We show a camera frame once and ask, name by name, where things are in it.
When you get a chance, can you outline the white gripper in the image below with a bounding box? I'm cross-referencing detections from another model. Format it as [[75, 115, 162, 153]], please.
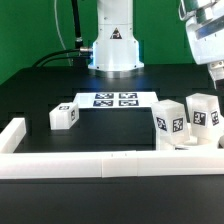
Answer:
[[185, 14, 224, 89]]

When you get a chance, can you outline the white marker tag plate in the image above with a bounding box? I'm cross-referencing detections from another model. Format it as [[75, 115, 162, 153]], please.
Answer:
[[74, 92, 158, 109]]

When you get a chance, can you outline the white U-shaped fence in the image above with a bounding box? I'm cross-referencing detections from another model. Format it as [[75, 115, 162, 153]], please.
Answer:
[[0, 118, 224, 179]]

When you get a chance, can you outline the black thick cable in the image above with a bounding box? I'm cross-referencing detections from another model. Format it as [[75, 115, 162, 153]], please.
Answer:
[[71, 0, 84, 51]]

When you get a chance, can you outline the thin white cable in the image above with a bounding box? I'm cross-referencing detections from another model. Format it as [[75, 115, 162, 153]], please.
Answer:
[[54, 0, 72, 67]]

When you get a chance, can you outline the black curved base cable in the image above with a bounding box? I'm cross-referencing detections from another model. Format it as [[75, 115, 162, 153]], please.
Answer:
[[31, 46, 94, 69]]

